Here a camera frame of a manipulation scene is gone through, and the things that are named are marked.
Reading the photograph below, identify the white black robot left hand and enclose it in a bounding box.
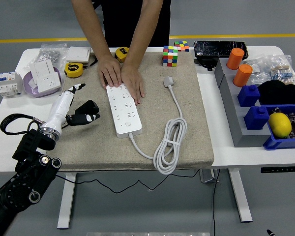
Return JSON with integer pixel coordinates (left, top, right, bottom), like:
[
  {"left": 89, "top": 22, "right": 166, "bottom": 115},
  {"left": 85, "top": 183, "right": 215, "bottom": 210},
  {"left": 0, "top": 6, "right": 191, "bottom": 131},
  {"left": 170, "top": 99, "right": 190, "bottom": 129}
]
[{"left": 41, "top": 83, "right": 101, "bottom": 134}]

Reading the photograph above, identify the person's left hand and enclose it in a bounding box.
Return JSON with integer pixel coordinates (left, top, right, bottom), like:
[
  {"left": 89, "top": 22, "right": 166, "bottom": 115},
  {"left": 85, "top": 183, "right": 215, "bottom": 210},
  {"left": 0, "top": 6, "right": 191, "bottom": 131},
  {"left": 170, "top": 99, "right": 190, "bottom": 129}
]
[{"left": 119, "top": 64, "right": 145, "bottom": 106}]

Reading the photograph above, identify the person's right hand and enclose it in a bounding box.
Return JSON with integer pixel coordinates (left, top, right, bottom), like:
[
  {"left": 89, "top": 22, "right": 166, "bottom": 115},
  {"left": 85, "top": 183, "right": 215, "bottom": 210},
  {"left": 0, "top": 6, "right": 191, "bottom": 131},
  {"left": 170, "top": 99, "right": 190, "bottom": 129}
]
[{"left": 97, "top": 54, "right": 123, "bottom": 89}]

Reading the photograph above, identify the black plug adapter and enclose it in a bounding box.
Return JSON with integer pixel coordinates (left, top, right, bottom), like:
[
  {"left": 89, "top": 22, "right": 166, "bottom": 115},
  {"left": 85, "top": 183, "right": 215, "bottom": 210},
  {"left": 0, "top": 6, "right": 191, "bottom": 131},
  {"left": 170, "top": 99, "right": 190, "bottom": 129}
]
[{"left": 74, "top": 99, "right": 101, "bottom": 116}]

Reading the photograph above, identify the white power strip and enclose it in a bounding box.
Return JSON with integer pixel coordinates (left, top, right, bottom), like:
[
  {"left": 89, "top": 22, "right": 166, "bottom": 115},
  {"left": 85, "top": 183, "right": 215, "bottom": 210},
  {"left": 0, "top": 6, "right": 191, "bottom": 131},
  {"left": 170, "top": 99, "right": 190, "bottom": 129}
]
[{"left": 105, "top": 83, "right": 143, "bottom": 139}]

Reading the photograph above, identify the yellow black tape measure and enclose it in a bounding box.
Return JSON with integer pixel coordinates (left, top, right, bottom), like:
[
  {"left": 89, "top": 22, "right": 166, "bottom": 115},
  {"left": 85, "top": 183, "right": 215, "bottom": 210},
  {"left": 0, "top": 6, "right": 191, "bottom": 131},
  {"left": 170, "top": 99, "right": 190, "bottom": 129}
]
[{"left": 115, "top": 46, "right": 130, "bottom": 63}]

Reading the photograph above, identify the purple bowl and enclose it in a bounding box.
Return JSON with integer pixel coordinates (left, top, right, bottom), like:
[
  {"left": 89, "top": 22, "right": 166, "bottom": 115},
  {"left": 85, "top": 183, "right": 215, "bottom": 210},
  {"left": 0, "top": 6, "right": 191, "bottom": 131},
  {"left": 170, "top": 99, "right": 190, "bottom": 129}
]
[{"left": 23, "top": 66, "right": 62, "bottom": 98}]

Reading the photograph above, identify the grey-brown mat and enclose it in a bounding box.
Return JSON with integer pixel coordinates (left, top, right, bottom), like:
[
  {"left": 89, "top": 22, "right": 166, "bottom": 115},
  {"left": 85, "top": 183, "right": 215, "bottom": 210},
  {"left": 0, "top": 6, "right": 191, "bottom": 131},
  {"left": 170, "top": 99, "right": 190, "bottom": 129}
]
[{"left": 47, "top": 51, "right": 215, "bottom": 172}]

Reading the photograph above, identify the large colourful puzzle cube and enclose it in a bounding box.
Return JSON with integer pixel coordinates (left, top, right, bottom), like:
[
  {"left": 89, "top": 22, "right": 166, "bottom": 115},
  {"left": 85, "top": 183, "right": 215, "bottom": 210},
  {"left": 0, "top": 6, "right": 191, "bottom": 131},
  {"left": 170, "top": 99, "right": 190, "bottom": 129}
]
[{"left": 162, "top": 45, "right": 179, "bottom": 67}]

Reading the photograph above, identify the white table leg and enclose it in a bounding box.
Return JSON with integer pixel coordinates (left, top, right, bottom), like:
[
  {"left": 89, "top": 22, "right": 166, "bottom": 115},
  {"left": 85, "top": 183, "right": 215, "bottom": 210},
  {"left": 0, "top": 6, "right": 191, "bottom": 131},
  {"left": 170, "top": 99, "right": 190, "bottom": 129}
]
[
  {"left": 57, "top": 172, "right": 77, "bottom": 230},
  {"left": 228, "top": 169, "right": 253, "bottom": 224}
]

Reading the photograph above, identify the person's body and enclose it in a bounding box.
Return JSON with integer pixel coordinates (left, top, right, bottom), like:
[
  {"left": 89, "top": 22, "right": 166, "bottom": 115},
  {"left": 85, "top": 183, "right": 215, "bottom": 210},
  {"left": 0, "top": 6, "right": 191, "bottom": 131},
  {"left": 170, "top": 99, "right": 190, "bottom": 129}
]
[{"left": 92, "top": 0, "right": 172, "bottom": 49}]

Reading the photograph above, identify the white circuit breaker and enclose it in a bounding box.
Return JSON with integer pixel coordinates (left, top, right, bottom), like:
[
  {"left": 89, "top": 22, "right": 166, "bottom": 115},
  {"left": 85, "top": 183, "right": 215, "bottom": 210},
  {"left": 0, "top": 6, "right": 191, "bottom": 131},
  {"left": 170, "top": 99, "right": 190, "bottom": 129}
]
[{"left": 0, "top": 71, "right": 24, "bottom": 99}]

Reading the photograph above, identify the clear bag of screws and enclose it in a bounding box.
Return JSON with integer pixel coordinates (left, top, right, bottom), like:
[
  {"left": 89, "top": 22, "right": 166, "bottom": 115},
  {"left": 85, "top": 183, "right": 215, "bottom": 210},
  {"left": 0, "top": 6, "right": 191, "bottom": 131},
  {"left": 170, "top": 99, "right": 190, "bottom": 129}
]
[{"left": 34, "top": 43, "right": 68, "bottom": 64}]

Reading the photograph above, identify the small colourful puzzle cube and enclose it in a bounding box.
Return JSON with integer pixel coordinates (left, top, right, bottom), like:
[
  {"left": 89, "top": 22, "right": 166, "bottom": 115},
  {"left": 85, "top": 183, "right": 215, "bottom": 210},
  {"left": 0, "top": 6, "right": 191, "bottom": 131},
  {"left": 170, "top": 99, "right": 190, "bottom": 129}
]
[{"left": 174, "top": 40, "right": 190, "bottom": 53}]

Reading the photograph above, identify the black table control panel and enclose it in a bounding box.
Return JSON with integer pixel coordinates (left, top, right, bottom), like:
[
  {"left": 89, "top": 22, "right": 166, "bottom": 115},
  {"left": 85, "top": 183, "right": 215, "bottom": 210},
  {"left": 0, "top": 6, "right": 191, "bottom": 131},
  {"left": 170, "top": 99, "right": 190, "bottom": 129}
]
[{"left": 260, "top": 166, "right": 295, "bottom": 174}]

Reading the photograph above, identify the grey box under table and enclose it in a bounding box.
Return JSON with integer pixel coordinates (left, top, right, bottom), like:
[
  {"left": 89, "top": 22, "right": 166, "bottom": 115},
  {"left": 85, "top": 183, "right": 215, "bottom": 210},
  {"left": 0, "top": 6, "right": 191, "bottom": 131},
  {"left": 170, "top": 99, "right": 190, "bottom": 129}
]
[{"left": 199, "top": 169, "right": 216, "bottom": 183}]

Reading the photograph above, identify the blue storage bin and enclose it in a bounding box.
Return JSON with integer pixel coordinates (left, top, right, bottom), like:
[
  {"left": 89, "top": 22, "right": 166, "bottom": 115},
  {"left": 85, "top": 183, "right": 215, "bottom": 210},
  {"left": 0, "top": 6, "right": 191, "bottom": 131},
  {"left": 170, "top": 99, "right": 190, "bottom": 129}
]
[{"left": 263, "top": 103, "right": 295, "bottom": 150}]

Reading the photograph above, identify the black plastic tray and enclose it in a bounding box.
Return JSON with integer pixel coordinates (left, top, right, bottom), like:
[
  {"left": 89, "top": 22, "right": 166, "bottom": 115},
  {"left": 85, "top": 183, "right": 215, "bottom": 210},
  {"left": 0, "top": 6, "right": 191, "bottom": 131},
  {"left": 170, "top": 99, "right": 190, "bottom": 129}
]
[{"left": 193, "top": 40, "right": 249, "bottom": 61}]

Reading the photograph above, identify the orange cylinder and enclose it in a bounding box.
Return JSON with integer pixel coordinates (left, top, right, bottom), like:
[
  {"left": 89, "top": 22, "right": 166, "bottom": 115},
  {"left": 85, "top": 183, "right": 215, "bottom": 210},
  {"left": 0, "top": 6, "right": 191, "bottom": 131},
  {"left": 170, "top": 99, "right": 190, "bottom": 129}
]
[
  {"left": 233, "top": 64, "right": 253, "bottom": 88},
  {"left": 226, "top": 48, "right": 245, "bottom": 70}
]

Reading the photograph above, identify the grey stepped block holder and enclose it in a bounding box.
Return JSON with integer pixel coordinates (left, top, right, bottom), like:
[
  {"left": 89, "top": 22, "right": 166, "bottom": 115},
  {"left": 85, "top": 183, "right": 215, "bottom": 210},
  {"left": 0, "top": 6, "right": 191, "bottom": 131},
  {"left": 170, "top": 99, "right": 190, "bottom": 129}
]
[{"left": 214, "top": 58, "right": 272, "bottom": 148}]

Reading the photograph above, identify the yellow lemon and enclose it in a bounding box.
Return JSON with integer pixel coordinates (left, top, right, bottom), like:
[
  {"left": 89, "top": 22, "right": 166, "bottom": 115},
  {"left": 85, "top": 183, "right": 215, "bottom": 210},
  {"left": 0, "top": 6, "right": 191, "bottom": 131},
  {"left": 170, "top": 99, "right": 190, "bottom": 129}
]
[{"left": 267, "top": 112, "right": 293, "bottom": 139}]

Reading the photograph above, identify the blue block with knob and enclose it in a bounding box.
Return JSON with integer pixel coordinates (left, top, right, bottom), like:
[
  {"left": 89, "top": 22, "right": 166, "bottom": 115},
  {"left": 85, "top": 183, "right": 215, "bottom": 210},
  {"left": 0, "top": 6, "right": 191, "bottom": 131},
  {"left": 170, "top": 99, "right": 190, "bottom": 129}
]
[
  {"left": 237, "top": 85, "right": 261, "bottom": 108},
  {"left": 243, "top": 106, "right": 270, "bottom": 130}
]

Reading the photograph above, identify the clear bag of small parts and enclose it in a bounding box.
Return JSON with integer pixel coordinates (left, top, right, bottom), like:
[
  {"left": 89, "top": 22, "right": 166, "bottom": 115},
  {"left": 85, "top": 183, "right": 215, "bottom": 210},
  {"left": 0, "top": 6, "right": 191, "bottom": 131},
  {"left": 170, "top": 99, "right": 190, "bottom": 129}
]
[{"left": 244, "top": 59, "right": 272, "bottom": 86}]

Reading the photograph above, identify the black cloth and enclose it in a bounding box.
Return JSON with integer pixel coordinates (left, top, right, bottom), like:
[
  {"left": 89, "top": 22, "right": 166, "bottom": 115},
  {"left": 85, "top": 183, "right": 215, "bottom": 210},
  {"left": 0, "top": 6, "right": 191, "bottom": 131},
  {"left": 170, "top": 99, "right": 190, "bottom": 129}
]
[{"left": 257, "top": 80, "right": 295, "bottom": 106}]

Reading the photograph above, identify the clear bag of resistors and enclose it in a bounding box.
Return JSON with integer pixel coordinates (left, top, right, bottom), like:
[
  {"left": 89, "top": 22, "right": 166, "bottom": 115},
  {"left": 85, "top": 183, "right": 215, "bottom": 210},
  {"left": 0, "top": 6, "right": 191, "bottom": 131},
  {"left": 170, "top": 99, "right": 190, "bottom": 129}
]
[{"left": 265, "top": 54, "right": 295, "bottom": 86}]

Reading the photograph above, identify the white wall socket plate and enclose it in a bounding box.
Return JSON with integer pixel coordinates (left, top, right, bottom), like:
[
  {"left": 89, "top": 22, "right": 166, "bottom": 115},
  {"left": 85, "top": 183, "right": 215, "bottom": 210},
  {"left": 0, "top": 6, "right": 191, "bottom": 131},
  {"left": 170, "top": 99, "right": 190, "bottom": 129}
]
[{"left": 36, "top": 72, "right": 62, "bottom": 93}]

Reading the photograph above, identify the white power strip cord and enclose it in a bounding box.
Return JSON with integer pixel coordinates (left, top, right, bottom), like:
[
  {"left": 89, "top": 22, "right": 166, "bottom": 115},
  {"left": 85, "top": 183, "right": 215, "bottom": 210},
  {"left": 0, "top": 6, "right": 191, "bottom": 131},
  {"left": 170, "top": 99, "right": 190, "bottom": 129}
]
[{"left": 128, "top": 75, "right": 188, "bottom": 176}]

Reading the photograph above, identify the white wall switch panel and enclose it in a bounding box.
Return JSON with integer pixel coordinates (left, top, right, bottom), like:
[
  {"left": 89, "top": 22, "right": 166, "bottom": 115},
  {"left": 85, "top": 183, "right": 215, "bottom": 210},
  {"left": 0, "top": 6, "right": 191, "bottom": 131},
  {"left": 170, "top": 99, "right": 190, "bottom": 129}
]
[{"left": 65, "top": 46, "right": 91, "bottom": 63}]

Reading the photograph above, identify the yellow tape measure with strap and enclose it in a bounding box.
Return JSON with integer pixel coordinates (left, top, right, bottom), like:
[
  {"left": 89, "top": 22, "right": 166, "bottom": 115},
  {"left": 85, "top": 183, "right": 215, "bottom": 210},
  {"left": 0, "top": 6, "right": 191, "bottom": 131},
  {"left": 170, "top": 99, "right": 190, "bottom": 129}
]
[{"left": 64, "top": 57, "right": 98, "bottom": 79}]

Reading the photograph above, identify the white blank switch plate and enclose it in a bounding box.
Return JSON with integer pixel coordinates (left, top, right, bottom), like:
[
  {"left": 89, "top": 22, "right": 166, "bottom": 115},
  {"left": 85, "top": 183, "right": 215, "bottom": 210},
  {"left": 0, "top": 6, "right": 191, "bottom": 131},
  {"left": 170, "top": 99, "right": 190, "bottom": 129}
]
[{"left": 29, "top": 60, "right": 57, "bottom": 84}]

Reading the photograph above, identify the black hanging cable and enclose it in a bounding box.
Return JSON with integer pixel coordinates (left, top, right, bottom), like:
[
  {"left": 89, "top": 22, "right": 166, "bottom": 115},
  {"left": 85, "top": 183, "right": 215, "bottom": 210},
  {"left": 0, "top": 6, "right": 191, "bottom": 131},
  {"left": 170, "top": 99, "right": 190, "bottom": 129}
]
[{"left": 212, "top": 169, "right": 221, "bottom": 236}]

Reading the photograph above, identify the thin black adapter cord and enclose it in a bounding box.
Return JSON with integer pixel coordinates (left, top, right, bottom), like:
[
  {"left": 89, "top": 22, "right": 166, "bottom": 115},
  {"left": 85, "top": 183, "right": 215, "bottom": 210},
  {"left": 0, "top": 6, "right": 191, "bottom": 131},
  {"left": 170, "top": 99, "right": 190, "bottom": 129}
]
[{"left": 54, "top": 169, "right": 200, "bottom": 194}]

